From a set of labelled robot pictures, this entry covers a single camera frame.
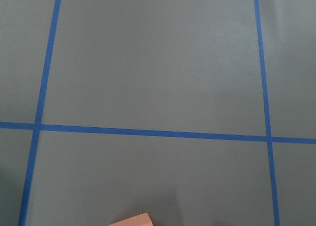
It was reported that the orange foam block left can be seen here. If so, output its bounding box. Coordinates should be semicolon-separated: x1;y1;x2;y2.
109;213;153;226

